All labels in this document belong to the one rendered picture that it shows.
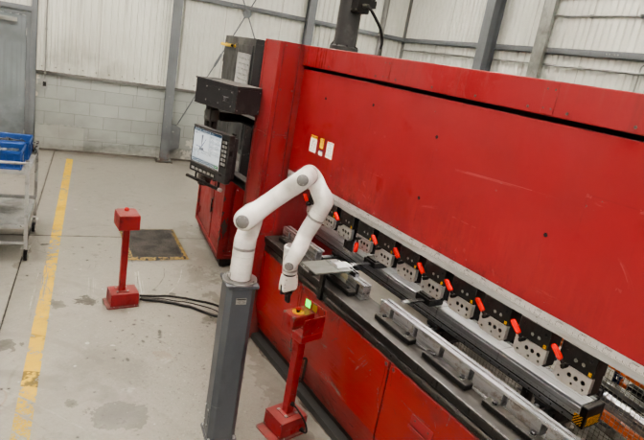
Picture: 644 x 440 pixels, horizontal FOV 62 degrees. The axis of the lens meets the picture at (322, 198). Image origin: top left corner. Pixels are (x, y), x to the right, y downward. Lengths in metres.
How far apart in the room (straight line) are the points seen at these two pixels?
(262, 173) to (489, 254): 1.93
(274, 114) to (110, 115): 6.30
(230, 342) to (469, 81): 1.84
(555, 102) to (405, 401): 1.61
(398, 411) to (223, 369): 0.97
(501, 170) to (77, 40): 8.19
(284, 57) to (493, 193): 1.90
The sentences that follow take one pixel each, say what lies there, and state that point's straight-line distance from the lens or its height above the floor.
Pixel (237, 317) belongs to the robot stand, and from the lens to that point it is 2.99.
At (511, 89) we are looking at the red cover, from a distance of 2.46.
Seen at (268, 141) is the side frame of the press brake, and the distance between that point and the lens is 3.84.
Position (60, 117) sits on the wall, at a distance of 9.89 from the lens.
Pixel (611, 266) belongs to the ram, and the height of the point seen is 1.69.
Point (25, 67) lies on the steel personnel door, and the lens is 9.79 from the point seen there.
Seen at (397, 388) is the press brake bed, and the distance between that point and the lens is 2.94.
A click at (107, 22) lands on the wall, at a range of 9.73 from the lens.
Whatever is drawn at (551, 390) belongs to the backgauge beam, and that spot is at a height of 0.96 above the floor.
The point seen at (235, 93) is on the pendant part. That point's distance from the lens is 3.83.
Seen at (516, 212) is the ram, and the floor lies 1.74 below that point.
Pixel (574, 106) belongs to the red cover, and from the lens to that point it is 2.28.
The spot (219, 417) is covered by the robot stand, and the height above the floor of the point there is 0.18.
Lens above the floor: 2.23
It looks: 15 degrees down
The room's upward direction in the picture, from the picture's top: 10 degrees clockwise
